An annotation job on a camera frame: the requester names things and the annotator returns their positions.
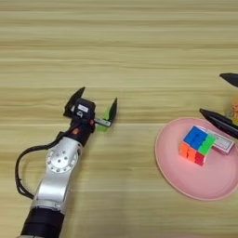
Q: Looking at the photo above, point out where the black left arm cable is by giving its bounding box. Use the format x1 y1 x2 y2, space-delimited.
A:
14 136 64 200

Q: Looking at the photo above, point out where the pink round plate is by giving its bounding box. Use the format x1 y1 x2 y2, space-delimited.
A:
154 116 238 201

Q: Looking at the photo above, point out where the white and pink card box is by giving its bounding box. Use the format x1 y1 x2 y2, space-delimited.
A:
205 129 235 155

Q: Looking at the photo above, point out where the multicoloured puzzle cube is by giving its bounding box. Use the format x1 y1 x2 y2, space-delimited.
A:
178 125 217 166

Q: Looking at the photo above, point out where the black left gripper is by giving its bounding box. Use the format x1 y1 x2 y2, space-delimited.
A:
55 86 119 147

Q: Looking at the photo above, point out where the left gripper labelled black box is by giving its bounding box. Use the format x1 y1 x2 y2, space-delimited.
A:
73 97 97 124

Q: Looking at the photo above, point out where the green rectangular block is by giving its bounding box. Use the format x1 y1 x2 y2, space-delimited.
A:
98 106 113 133

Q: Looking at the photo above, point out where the orange juice bottle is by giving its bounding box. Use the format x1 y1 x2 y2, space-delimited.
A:
225 97 238 125

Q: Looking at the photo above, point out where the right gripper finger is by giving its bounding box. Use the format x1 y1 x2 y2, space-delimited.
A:
218 73 238 88
199 108 238 139

